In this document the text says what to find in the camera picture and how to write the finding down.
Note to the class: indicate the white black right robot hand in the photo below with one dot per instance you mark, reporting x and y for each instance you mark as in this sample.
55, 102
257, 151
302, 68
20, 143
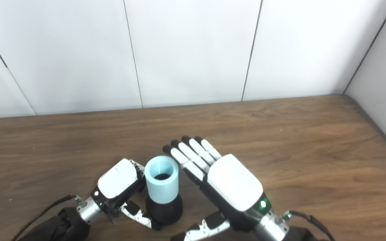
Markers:
233, 184

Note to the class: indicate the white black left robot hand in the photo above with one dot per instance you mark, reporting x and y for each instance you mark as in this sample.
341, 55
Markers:
117, 180

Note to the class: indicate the black plastic nozzle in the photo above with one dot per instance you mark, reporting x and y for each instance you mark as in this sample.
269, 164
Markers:
166, 212

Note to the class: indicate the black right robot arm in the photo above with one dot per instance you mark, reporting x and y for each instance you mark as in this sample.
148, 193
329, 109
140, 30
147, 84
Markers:
273, 229

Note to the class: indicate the black wall panel hinge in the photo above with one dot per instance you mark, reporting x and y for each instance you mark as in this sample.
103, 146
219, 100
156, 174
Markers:
2, 61

